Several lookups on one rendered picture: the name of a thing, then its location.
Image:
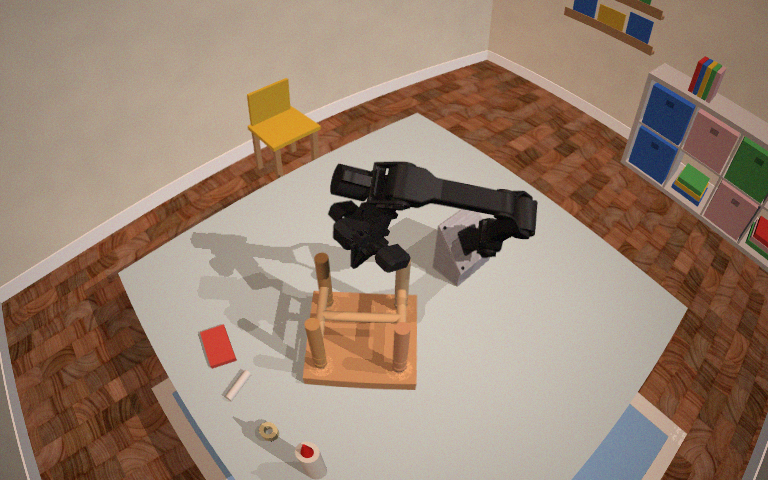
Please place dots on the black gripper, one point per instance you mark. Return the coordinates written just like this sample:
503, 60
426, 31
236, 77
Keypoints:
389, 258

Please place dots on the orange-brown wooden stool seat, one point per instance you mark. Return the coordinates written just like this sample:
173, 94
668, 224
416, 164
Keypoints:
360, 354

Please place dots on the tan roll of masking tape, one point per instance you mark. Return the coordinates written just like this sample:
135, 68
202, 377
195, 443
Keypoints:
269, 437

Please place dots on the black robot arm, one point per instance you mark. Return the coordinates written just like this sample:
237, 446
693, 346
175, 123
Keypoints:
410, 186

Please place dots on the red rectangular block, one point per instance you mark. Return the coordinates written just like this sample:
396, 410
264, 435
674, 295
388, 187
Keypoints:
217, 346

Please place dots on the tan wooden stool legs with crossbar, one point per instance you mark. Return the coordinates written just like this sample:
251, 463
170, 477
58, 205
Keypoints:
402, 329

